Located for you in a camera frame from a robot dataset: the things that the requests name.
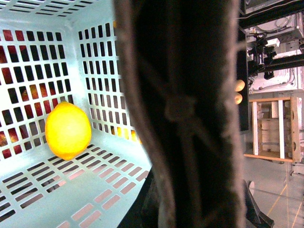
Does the light blue plastic basket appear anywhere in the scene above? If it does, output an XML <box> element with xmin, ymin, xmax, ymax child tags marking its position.
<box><xmin>0</xmin><ymin>0</ymin><xmax>151</xmax><ymax>228</ymax></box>

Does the yellow lemon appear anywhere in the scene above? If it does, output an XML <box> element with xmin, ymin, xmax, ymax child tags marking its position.
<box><xmin>45</xmin><ymin>101</ymin><xmax>92</xmax><ymax>161</ymax></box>

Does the wooden crate frame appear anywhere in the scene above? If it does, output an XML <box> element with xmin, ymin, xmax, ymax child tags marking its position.
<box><xmin>244</xmin><ymin>96</ymin><xmax>304</xmax><ymax>163</ymax></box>

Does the brown plastic basket handle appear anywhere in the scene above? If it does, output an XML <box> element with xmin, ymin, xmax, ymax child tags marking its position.
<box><xmin>114</xmin><ymin>0</ymin><xmax>246</xmax><ymax>228</ymax></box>

